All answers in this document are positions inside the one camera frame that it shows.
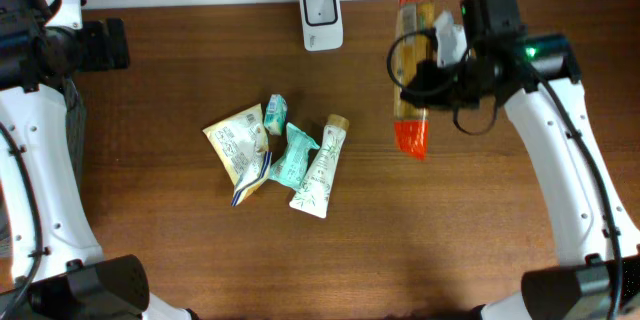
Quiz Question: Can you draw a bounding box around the small teal white packet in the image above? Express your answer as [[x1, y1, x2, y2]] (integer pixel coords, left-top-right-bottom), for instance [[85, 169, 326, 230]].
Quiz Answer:
[[263, 94, 288, 136]]

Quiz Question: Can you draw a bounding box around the white tube with tan cap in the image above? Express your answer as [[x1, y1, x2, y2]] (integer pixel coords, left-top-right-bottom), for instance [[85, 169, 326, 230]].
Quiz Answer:
[[289, 114, 350, 219]]

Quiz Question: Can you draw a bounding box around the orange long cracker package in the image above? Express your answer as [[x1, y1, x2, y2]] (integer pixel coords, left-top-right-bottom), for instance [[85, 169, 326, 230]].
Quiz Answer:
[[392, 0, 437, 162]]

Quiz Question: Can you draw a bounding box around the mint green snack packet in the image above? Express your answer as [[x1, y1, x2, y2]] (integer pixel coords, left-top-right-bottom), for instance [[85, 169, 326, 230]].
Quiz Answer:
[[269, 123, 320, 190]]

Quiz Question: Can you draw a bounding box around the white barcode scanner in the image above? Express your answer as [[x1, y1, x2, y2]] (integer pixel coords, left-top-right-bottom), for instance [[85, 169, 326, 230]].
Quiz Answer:
[[299, 0, 344, 52]]

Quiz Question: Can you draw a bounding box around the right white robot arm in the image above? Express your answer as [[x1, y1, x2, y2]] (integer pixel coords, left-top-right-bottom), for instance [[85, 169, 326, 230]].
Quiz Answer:
[[386, 0, 639, 319]]

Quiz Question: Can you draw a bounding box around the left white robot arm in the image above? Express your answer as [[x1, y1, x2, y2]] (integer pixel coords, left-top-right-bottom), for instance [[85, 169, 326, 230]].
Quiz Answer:
[[1, 0, 193, 319]]

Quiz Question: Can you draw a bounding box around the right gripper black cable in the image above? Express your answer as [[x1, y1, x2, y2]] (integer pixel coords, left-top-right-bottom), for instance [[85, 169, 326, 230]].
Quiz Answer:
[[386, 27, 626, 320]]

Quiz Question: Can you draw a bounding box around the grey plastic mesh basket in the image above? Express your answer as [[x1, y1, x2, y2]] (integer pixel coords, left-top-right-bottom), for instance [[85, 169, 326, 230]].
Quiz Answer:
[[63, 77, 87, 188]]

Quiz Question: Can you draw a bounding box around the yellow white snack bag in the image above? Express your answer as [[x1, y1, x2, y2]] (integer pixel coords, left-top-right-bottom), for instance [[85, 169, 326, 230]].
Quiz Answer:
[[202, 104, 272, 207]]

